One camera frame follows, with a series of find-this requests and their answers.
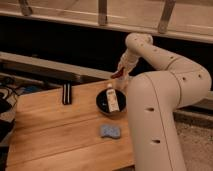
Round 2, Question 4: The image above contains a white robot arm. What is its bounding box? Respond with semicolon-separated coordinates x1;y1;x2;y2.
119;33;212;171

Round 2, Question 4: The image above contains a black cables pile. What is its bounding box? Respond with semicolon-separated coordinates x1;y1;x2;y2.
0;76;21;144

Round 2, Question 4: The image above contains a red pepper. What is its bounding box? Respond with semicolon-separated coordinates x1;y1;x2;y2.
111;68;124;79

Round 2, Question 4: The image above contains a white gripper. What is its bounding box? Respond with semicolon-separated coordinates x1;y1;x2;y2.
117;50;139;74

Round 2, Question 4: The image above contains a black striped block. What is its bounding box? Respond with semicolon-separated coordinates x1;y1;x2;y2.
62;83;72;105

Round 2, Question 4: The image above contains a wooden cutting board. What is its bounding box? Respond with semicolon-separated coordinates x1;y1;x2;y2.
6;81;134;171

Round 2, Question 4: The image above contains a white bottle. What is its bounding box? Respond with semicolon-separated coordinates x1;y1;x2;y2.
106;83;119;113

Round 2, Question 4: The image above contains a black bowl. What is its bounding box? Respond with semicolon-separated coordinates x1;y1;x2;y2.
96;89;126;116

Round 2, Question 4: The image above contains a blue sponge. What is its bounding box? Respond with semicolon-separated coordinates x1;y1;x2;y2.
100;125;121;139

